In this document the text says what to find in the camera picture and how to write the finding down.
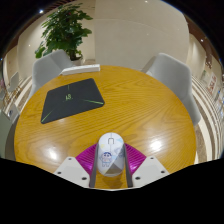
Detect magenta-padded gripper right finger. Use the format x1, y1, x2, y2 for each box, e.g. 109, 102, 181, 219
123, 143, 170, 189

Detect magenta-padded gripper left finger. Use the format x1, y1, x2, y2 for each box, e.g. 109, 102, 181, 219
53, 143, 100, 189

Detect white cartoon-print computer mouse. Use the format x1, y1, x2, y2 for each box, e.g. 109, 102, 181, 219
96, 132, 126, 178

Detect black mouse pad green lines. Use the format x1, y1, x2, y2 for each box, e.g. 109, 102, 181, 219
40, 78, 106, 125

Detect grey shell chair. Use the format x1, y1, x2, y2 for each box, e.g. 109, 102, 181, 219
28, 49, 75, 101
141, 52, 202, 127

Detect white power strip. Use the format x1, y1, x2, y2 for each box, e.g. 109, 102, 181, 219
60, 63, 101, 76

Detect small grey distant chair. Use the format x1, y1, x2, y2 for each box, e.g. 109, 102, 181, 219
7, 71, 20, 94

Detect green potted plant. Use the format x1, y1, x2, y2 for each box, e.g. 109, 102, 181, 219
34, 3, 94, 66

